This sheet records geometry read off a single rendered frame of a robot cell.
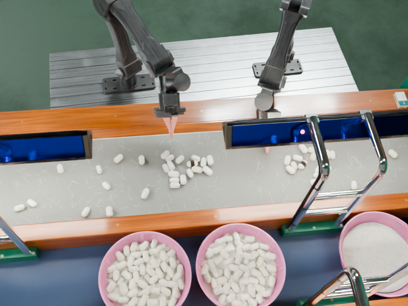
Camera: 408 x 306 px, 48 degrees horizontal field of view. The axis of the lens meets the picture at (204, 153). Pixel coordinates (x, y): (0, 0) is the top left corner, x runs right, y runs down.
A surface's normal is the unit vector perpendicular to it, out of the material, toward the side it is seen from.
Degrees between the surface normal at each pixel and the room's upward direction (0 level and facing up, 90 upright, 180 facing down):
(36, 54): 0
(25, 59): 0
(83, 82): 0
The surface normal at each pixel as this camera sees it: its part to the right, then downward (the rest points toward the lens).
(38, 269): 0.06, -0.49
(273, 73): -0.19, 0.22
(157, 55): 0.36, -0.11
